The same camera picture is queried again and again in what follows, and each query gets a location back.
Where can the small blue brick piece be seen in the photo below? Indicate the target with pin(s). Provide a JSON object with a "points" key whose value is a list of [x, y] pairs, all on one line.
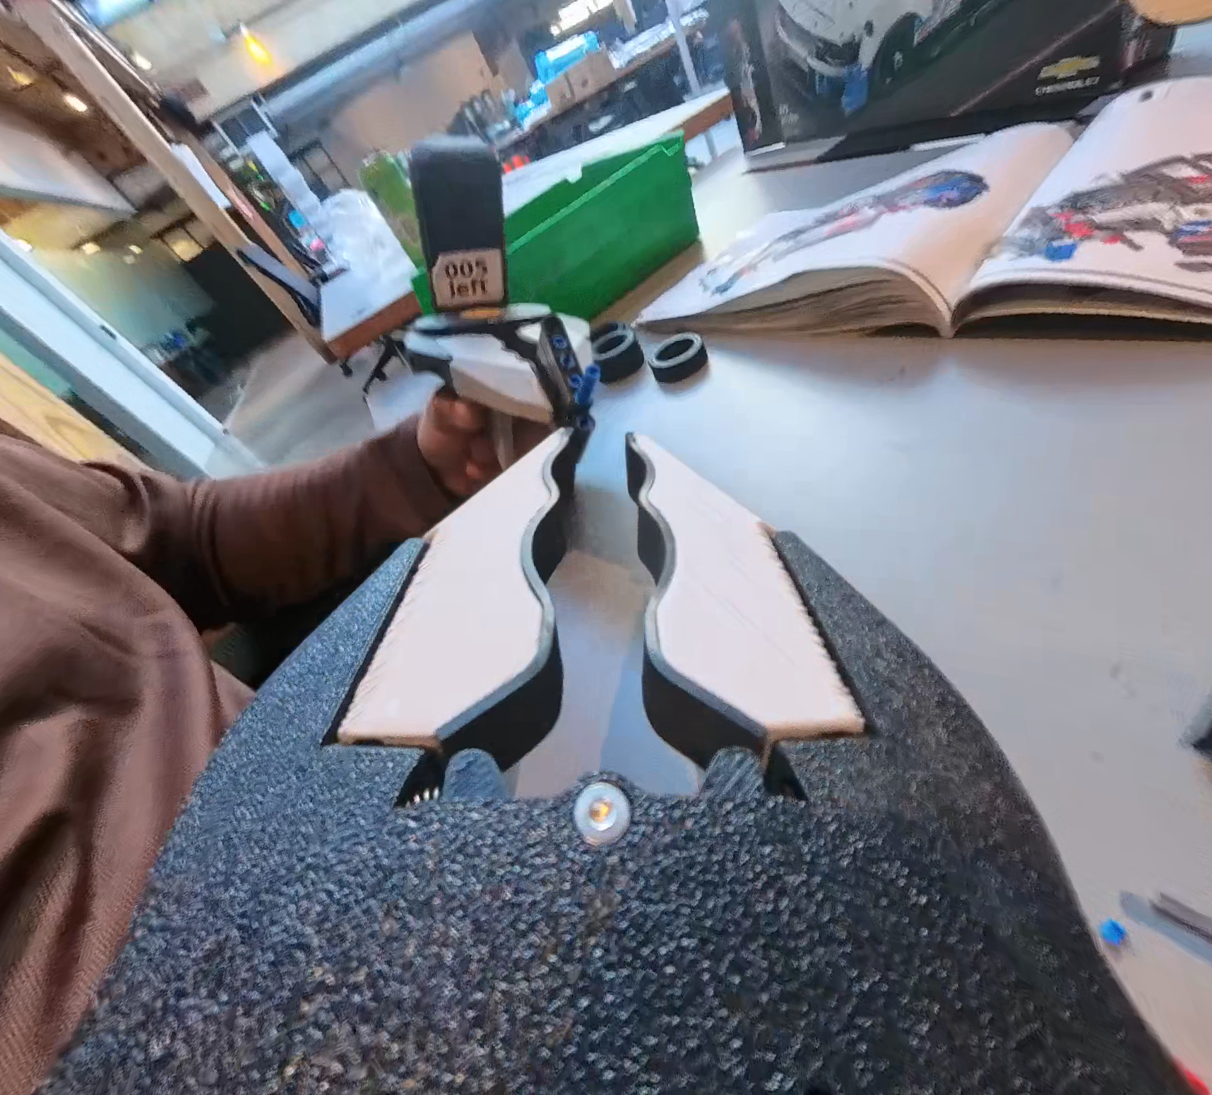
{"points": [[1113, 932]]}

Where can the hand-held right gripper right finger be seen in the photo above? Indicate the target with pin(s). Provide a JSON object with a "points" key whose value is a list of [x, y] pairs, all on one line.
{"points": [[749, 631]]}

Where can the silver ventilation duct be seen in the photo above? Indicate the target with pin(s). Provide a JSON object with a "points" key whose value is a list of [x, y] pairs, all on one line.
{"points": [[427, 43]]}

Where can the grey brick piece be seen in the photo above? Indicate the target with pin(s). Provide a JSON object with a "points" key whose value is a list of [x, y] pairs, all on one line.
{"points": [[1170, 919]]}

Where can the cardboard box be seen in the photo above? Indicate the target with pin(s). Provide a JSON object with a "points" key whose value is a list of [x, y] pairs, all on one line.
{"points": [[582, 77]]}

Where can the person's brown sweater torso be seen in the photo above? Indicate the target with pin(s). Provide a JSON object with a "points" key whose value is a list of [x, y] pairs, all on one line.
{"points": [[75, 734]]}

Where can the black toy tyre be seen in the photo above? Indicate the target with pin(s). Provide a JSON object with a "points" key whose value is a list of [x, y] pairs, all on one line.
{"points": [[624, 361], [678, 372]]}

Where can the clear plastic bag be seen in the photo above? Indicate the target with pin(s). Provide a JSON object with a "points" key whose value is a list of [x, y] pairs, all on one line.
{"points": [[365, 233]]}

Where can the black brick assembly blue pins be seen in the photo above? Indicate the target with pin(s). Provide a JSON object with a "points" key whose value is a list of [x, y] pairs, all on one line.
{"points": [[573, 399]]}

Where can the black toy car box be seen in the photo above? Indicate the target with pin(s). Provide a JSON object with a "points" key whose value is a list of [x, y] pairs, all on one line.
{"points": [[948, 71]]}

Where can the green plastic bin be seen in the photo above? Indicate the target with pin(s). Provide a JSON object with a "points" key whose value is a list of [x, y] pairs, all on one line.
{"points": [[615, 233]]}

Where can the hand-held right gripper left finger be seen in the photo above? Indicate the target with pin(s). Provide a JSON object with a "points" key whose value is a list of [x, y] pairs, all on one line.
{"points": [[454, 621]]}

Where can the light grey desk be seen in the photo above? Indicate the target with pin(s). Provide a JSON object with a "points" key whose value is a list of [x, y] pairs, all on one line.
{"points": [[900, 498]]}

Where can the person's left hand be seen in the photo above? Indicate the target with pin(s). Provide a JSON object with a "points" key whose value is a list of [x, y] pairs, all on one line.
{"points": [[454, 450]]}

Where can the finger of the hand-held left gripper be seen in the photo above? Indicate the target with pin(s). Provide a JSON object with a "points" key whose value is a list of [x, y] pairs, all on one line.
{"points": [[511, 384], [580, 335]]}

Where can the open instruction book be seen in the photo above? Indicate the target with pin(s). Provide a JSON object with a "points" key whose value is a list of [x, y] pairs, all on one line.
{"points": [[900, 233]]}

